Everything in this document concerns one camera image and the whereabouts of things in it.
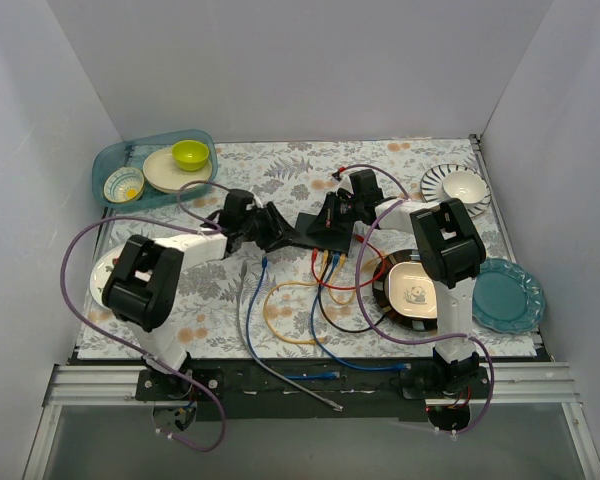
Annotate black network switch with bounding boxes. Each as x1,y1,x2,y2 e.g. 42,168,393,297
294,213,354,254

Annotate red ethernet cable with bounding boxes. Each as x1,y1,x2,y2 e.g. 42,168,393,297
309,229,386,290

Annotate blue ethernet cable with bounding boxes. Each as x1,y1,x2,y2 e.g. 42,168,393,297
309,252,414,372
244,255,341,380

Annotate grey ethernet cable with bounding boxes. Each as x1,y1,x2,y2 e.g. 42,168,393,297
235,259,345,414

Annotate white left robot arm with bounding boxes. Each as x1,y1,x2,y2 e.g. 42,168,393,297
101,189,303,400

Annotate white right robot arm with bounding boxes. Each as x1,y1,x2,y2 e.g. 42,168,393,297
296,168,486,398

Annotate floral table mat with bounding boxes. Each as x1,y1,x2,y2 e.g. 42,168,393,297
77,139,539,360

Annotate black striped round plate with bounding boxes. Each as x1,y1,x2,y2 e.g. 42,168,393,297
372,249,437,332

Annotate striped blue white plate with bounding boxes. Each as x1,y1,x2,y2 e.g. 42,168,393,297
420,164,491,218

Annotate square panda dish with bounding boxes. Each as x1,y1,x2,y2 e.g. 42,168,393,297
385,261,437,319

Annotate lime green bowl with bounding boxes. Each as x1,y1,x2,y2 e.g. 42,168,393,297
171,140,210,172

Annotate white bowl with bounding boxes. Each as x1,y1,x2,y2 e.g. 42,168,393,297
442,171,489,208

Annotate cream plate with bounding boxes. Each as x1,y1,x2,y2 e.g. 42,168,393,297
142,148,213,193

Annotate small patterned bowl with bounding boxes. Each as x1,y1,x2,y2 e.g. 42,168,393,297
103,167,145,204

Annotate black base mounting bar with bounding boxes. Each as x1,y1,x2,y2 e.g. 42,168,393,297
135,358,492,429

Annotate strawberry pattern plate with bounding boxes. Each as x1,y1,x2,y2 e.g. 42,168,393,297
89,245,123,309

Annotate teal scalloped plate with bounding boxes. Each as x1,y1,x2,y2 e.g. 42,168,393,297
473,258,546,335

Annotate yellow ethernet cable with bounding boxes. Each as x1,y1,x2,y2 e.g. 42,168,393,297
262,249,331,346
327,252,384,306

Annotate black ethernet cable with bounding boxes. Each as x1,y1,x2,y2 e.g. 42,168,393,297
315,252,381,333

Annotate aluminium frame rail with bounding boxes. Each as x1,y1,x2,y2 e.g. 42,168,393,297
24,362,600,479

